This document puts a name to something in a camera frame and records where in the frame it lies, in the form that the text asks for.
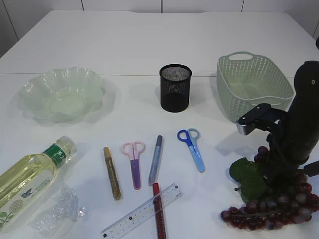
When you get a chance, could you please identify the green plastic basket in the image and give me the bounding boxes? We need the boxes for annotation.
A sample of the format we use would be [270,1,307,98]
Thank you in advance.
[216,51,294,122]

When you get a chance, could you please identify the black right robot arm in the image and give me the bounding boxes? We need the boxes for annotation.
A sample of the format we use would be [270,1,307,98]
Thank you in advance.
[236,61,319,185]

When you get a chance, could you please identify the red glitter pen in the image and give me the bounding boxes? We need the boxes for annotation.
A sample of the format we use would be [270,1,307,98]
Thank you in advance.
[153,196,166,239]

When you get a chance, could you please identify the pink purple scissors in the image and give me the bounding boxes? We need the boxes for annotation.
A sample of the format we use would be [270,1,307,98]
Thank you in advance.
[121,141,146,190]

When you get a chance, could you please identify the blue scissors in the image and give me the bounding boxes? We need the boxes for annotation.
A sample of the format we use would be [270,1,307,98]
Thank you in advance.
[177,128,205,173]

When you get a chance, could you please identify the clear plastic ruler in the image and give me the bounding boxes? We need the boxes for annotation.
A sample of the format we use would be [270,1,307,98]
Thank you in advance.
[101,183,183,239]

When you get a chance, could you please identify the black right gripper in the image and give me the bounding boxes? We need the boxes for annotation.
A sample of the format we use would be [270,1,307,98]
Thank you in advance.
[236,103,319,185]

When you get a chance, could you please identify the clear plastic sheet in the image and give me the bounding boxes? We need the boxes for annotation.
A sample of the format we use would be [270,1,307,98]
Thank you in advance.
[29,185,88,238]

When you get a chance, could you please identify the gold glitter pen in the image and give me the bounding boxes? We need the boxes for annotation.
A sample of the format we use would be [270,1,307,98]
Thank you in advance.
[103,147,122,200]

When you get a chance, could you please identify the yellow tea bottle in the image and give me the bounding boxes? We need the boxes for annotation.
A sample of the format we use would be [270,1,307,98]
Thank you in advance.
[0,136,77,230]

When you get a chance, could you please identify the purple grape bunch with leaves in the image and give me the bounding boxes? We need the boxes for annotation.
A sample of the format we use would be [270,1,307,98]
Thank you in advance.
[220,146,319,231]

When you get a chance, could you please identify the black mesh pen cup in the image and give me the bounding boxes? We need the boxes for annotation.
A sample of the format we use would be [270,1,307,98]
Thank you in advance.
[159,64,192,113]

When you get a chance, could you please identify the pale green wavy plate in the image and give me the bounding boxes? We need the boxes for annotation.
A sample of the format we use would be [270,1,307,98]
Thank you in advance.
[18,67,105,122]

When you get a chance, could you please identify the silver glitter pen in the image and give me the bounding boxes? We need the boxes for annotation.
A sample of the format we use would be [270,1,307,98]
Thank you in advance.
[148,135,163,186]

